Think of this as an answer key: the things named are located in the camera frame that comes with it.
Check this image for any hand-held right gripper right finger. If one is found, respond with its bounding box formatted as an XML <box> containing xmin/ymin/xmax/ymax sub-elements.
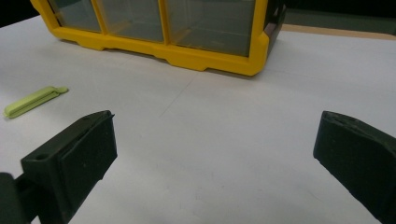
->
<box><xmin>313</xmin><ymin>110</ymin><xmax>396</xmax><ymax>224</ymax></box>

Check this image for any yellow drawer organizer box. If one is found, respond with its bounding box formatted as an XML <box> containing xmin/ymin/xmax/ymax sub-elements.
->
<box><xmin>29</xmin><ymin>0</ymin><xmax>288</xmax><ymax>77</ymax></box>

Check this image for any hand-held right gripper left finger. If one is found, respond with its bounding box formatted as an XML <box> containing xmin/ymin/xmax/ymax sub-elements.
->
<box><xmin>20</xmin><ymin>109</ymin><xmax>119</xmax><ymax>224</ymax></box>

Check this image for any light green sealing clip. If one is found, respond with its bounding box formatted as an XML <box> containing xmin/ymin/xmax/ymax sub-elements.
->
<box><xmin>3</xmin><ymin>86</ymin><xmax>69</xmax><ymax>119</ymax></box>

